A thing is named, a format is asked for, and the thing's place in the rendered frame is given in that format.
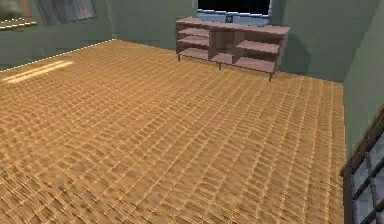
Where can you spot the pale slatted shelf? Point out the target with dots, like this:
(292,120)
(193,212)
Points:
(15,23)

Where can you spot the brown wooden shelf unit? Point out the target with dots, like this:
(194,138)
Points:
(230,40)

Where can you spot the black television set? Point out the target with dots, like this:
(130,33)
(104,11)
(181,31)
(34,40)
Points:
(233,6)

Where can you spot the dark framed window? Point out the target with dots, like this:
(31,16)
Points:
(366,176)

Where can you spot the grey framed window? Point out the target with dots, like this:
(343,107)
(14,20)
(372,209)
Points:
(65,10)

